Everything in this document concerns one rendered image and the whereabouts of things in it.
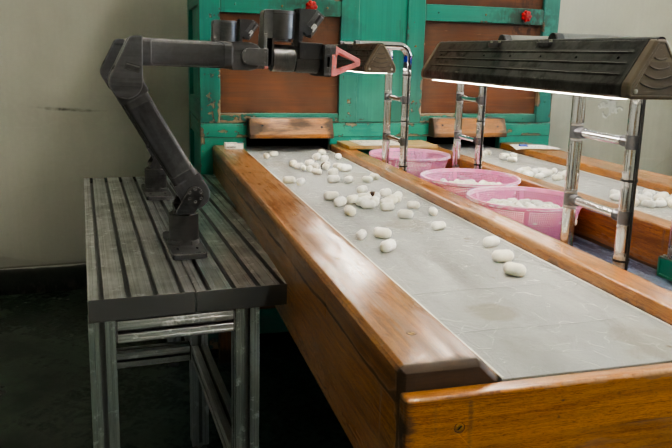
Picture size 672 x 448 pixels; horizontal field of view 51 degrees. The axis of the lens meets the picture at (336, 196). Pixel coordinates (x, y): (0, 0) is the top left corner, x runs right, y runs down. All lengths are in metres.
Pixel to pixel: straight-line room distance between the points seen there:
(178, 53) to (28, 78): 1.88
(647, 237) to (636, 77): 0.73
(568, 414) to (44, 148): 2.79
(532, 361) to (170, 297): 0.65
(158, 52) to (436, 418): 0.95
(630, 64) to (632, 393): 0.38
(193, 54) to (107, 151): 1.89
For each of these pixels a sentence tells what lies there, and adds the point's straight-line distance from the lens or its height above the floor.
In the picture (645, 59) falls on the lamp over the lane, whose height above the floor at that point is 1.09.
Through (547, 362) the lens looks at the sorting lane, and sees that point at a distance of 0.87.
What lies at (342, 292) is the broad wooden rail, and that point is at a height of 0.76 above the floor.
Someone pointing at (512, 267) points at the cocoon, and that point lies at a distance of 1.17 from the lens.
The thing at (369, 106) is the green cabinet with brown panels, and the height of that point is 0.90.
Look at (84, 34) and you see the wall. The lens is 3.30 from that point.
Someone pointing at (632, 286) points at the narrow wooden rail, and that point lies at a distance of 1.12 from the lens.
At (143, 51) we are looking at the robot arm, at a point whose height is 1.08.
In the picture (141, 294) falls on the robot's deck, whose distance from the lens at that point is 1.27.
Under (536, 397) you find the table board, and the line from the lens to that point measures 0.82.
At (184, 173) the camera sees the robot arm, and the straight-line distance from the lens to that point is 1.49.
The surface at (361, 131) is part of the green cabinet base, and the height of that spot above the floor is 0.81.
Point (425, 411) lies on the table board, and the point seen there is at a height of 0.73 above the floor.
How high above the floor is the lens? 1.08
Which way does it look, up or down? 11 degrees down
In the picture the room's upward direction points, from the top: 1 degrees clockwise
